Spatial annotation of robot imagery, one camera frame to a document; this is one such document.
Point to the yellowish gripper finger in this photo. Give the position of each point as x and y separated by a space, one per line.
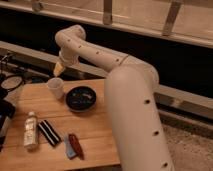
59 68

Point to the wooden table board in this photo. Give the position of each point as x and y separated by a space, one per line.
92 129

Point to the white ceramic cup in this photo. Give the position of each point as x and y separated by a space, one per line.
55 85

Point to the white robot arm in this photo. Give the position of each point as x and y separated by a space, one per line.
129 97

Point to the round black white dish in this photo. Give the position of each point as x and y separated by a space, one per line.
12 82

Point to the red pocket knife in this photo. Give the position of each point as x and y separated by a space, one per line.
76 145

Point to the blue cloth piece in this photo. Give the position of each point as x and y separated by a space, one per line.
69 149

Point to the black device at left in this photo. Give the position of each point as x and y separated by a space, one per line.
7 111

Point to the clear plastic bottle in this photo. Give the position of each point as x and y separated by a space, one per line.
30 132

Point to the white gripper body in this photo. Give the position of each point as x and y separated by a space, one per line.
68 58

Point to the dark ceramic bowl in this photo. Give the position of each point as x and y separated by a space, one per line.
81 98

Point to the black white striped cloth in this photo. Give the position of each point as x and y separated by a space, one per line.
49 133

